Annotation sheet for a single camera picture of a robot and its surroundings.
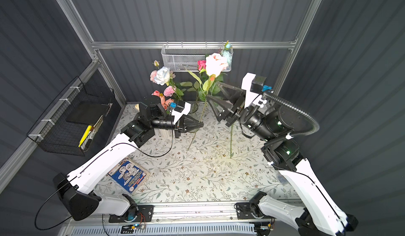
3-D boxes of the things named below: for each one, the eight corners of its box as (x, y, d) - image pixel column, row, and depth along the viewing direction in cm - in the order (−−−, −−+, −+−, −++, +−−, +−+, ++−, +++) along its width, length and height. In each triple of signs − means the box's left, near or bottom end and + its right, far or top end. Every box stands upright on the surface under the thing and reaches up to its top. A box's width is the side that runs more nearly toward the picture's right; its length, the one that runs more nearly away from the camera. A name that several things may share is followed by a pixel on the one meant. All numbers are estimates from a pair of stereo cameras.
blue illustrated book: (110, 175, 87) (107, 173, 85) (128, 157, 94) (126, 155, 92) (132, 195, 81) (130, 193, 78) (150, 174, 87) (149, 172, 85)
